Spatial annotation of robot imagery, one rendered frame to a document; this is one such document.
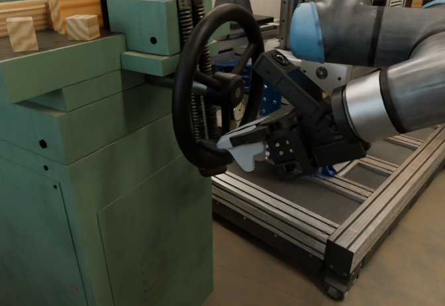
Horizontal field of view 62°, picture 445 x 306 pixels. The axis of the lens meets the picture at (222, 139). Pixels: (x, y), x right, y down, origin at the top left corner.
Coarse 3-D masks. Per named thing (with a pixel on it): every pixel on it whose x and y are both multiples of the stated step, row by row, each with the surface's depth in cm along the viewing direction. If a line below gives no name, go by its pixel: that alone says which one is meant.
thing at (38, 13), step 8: (24, 8) 66; (32, 8) 66; (40, 8) 67; (0, 16) 62; (8, 16) 63; (16, 16) 64; (24, 16) 65; (32, 16) 66; (40, 16) 68; (0, 24) 62; (40, 24) 68; (48, 24) 69; (0, 32) 62; (8, 32) 63
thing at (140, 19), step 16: (112, 0) 64; (128, 0) 63; (144, 0) 61; (160, 0) 60; (176, 0) 61; (208, 0) 69; (112, 16) 66; (128, 16) 64; (144, 16) 62; (160, 16) 60; (176, 16) 62; (192, 16) 66; (128, 32) 65; (144, 32) 63; (160, 32) 62; (176, 32) 63; (128, 48) 67; (144, 48) 65; (160, 48) 63; (176, 48) 64
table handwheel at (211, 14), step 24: (216, 24) 56; (240, 24) 65; (192, 48) 53; (264, 48) 73; (192, 72) 53; (216, 72) 65; (240, 72) 67; (216, 96) 64; (240, 96) 66; (192, 144) 58
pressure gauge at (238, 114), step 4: (240, 104) 98; (244, 104) 99; (236, 108) 96; (244, 108) 100; (232, 112) 95; (236, 112) 97; (240, 112) 99; (232, 116) 96; (236, 116) 97; (240, 116) 99; (232, 120) 98; (236, 120) 97; (232, 124) 100
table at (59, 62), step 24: (0, 48) 55; (48, 48) 55; (72, 48) 57; (96, 48) 61; (120, 48) 65; (216, 48) 75; (0, 72) 49; (24, 72) 51; (48, 72) 55; (72, 72) 58; (96, 72) 62; (144, 72) 64; (168, 72) 64; (0, 96) 51; (24, 96) 52
